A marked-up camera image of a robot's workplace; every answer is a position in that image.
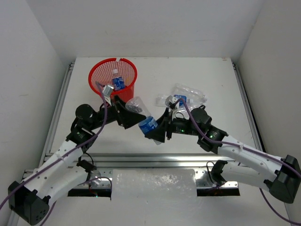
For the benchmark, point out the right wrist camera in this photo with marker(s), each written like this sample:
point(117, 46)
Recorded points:
point(172, 103)

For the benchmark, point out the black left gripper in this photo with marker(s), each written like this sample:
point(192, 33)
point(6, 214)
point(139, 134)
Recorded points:
point(118, 113)

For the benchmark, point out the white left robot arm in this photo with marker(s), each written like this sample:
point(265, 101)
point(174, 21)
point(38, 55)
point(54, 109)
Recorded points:
point(31, 199)

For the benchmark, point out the aluminium rail frame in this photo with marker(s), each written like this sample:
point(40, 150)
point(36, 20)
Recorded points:
point(154, 185)

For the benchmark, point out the clear plastic bottle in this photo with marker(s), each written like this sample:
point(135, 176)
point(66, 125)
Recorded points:
point(195, 94)
point(190, 101)

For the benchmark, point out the clear bottle blue label white cap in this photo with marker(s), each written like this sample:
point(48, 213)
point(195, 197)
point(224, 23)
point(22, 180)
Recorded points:
point(136, 105)

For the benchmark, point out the red mesh plastic bin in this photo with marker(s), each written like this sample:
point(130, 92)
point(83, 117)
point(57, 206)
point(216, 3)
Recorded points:
point(102, 73)

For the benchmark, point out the clear bottle with blue label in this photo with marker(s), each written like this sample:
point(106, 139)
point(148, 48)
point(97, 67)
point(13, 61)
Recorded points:
point(117, 80)

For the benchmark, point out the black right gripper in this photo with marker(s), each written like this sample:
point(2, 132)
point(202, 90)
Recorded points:
point(159, 133)

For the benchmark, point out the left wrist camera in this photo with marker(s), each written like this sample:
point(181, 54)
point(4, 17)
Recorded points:
point(107, 91)

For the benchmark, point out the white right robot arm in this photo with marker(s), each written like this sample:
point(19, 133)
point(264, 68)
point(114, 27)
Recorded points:
point(281, 177)

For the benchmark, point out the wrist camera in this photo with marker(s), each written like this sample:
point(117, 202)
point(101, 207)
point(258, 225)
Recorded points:
point(107, 91)
point(172, 103)

